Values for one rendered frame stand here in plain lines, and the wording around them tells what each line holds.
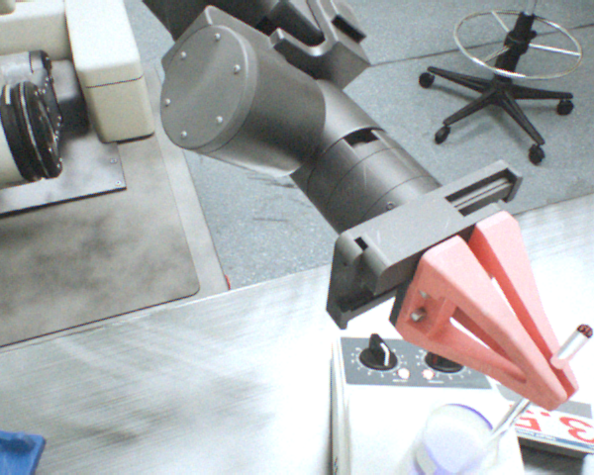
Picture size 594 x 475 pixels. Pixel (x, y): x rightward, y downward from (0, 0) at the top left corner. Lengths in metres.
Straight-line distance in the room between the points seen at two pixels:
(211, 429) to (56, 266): 0.69
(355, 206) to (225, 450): 0.29
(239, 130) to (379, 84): 1.92
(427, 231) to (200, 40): 0.13
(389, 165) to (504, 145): 1.74
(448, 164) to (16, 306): 1.32
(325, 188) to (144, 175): 0.99
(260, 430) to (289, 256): 1.06
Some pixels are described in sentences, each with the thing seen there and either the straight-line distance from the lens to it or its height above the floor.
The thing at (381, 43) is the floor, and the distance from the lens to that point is 2.39.
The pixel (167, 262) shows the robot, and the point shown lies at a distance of 1.09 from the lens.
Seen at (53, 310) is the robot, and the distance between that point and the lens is 1.08.
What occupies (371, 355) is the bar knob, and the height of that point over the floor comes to 0.80.
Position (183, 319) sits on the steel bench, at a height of 0.75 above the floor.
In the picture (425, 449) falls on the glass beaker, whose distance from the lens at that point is 0.37.
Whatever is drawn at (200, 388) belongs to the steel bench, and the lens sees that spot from 0.53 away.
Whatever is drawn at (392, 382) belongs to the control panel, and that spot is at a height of 0.81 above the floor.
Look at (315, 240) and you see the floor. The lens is 1.57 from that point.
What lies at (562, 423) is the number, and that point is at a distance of 0.55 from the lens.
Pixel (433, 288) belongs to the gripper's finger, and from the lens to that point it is 0.25.
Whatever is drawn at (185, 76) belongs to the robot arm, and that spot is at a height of 1.07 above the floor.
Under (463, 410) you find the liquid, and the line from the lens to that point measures 0.39.
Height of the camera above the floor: 1.23
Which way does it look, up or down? 51 degrees down
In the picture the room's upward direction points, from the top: 3 degrees clockwise
